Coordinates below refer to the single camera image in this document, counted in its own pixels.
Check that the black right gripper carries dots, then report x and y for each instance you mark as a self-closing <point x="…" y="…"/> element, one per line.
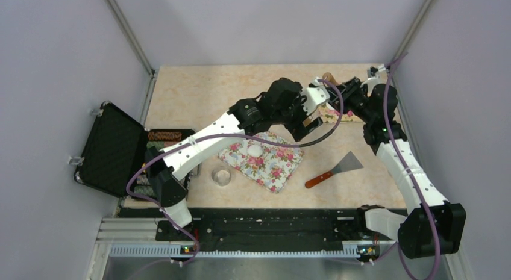
<point x="350" y="88"/>

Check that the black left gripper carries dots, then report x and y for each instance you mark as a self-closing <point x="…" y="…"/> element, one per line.
<point x="299" y="131"/>

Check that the white floral tray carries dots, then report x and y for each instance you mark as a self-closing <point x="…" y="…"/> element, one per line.
<point x="273" y="169"/>

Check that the white dough piece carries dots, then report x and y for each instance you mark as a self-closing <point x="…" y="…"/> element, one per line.
<point x="255" y="151"/>

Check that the wooden dough roller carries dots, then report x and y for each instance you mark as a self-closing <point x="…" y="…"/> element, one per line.
<point x="327" y="76"/>

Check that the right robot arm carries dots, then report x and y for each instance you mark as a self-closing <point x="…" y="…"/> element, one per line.
<point x="432" y="221"/>

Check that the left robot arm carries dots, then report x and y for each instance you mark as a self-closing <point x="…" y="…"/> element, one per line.
<point x="167" y="167"/>

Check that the black poker chip case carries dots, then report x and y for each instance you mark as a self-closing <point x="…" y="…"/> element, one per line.
<point x="116" y="147"/>

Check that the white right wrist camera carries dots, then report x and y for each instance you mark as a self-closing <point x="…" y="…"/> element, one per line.
<point x="377" y="75"/>

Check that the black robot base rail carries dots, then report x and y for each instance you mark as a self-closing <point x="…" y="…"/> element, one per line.
<point x="269" y="230"/>

